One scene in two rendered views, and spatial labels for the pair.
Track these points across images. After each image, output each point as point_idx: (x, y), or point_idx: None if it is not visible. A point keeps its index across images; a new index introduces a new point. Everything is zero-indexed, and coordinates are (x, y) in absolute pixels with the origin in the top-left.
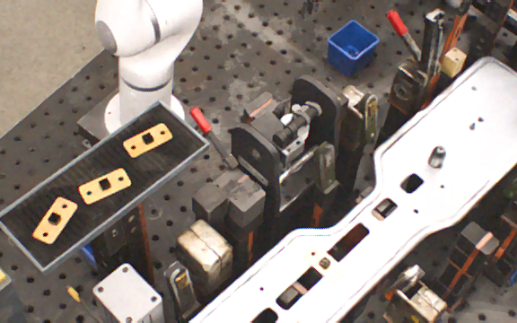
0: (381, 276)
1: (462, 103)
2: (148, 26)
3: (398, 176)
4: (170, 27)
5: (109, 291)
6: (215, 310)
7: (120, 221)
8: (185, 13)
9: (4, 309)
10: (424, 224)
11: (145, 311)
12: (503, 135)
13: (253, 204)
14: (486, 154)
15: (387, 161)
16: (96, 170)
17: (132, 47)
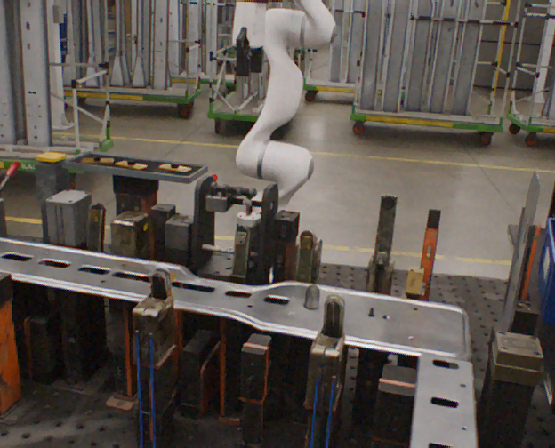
0: None
1: (390, 307)
2: (256, 152)
3: (276, 293)
4: (269, 164)
5: (68, 192)
6: (94, 255)
7: (127, 200)
8: (284, 163)
9: (46, 188)
10: (240, 311)
11: (60, 201)
12: (383, 331)
13: (174, 224)
14: (349, 326)
15: (285, 287)
16: (140, 163)
17: (241, 159)
